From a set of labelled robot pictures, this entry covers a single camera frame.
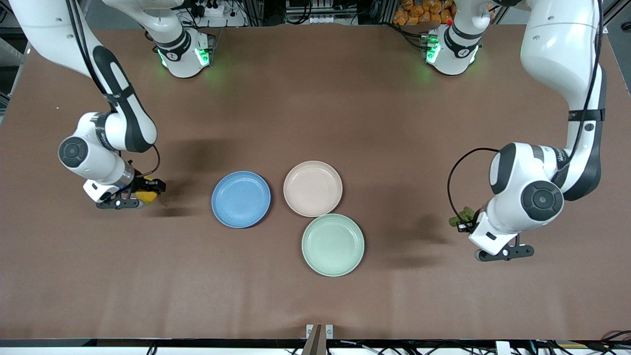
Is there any green lettuce leaf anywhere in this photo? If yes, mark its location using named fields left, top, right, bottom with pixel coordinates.
left=448, top=206, right=477, bottom=228

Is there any yellow lemon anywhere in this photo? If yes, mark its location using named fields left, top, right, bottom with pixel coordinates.
left=134, top=174, right=159, bottom=204

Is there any blue plate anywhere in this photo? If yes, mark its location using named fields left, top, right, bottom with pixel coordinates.
left=211, top=171, right=272, bottom=229

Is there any pale green plate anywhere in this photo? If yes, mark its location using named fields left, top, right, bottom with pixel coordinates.
left=301, top=213, right=365, bottom=277

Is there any beige plate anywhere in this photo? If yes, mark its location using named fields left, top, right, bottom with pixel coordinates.
left=283, top=161, right=343, bottom=218

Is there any black table edge strip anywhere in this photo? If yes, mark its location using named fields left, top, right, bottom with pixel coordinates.
left=0, top=338, right=631, bottom=349

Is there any white power strip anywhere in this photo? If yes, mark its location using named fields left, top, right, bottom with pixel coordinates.
left=195, top=0, right=227, bottom=18

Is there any pile of orange fruits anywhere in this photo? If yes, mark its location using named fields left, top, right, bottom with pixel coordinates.
left=393, top=0, right=456, bottom=26

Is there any white rack equipment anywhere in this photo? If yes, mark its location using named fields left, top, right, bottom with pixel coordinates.
left=285, top=0, right=359, bottom=25

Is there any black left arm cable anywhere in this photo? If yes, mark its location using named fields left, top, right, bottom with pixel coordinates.
left=447, top=0, right=604, bottom=220

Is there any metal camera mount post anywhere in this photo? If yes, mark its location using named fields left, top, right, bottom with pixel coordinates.
left=302, top=324, right=334, bottom=355

